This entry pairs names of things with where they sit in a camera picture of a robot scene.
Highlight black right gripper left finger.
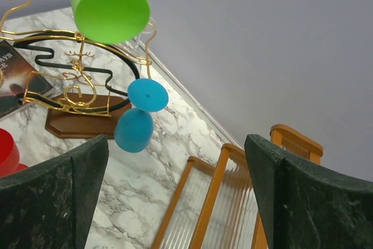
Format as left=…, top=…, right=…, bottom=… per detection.
left=1, top=135, right=109, bottom=248

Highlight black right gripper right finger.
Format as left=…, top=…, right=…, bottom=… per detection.
left=244, top=134, right=372, bottom=248

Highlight blue plastic goblet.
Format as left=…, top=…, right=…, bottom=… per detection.
left=114, top=78, right=169, bottom=153

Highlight green plastic goblet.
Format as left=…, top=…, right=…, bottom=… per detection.
left=71, top=0, right=150, bottom=44

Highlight clear wine glass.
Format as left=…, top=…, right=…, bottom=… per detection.
left=124, top=17, right=156, bottom=65

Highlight red plastic goblet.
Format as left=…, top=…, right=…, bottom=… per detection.
left=0, top=128, right=28, bottom=177

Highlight wooden ribbed glass divider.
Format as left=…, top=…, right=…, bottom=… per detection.
left=150, top=124, right=324, bottom=249

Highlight dark book three days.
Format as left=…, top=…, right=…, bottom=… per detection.
left=1, top=40, right=55, bottom=119

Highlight gold wire wine glass rack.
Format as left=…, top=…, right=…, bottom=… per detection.
left=0, top=0, right=157, bottom=140

